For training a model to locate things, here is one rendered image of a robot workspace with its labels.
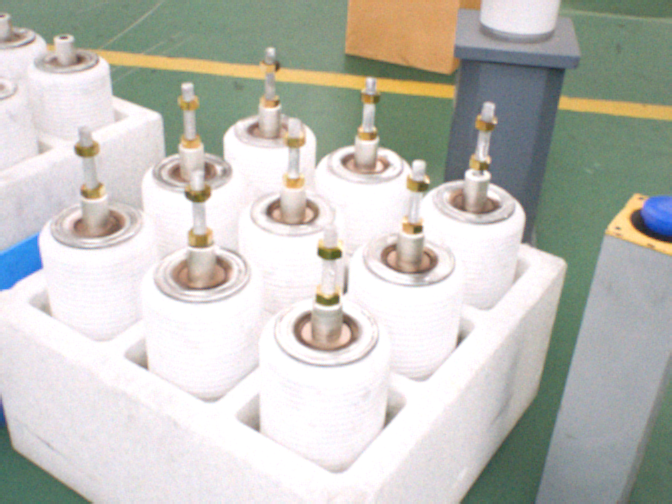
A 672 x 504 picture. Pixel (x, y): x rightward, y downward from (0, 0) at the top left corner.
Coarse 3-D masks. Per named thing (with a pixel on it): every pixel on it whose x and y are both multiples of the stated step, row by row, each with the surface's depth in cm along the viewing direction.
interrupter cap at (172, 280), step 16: (176, 256) 67; (224, 256) 67; (240, 256) 67; (160, 272) 65; (176, 272) 65; (224, 272) 66; (240, 272) 66; (160, 288) 63; (176, 288) 63; (192, 288) 64; (208, 288) 64; (224, 288) 64; (240, 288) 64
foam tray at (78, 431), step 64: (0, 320) 72; (512, 320) 74; (0, 384) 78; (64, 384) 70; (128, 384) 65; (256, 384) 66; (448, 384) 67; (512, 384) 81; (64, 448) 76; (128, 448) 69; (192, 448) 63; (256, 448) 60; (384, 448) 61; (448, 448) 69
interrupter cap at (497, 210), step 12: (444, 192) 78; (456, 192) 78; (492, 192) 78; (504, 192) 78; (444, 204) 76; (456, 204) 76; (492, 204) 77; (504, 204) 76; (456, 216) 74; (468, 216) 74; (480, 216) 74; (492, 216) 74; (504, 216) 74
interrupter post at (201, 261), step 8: (192, 248) 63; (200, 248) 63; (208, 248) 63; (192, 256) 63; (200, 256) 63; (208, 256) 64; (192, 264) 64; (200, 264) 64; (208, 264) 64; (192, 272) 64; (200, 272) 64; (208, 272) 64; (216, 272) 65; (192, 280) 65; (200, 280) 64; (208, 280) 65
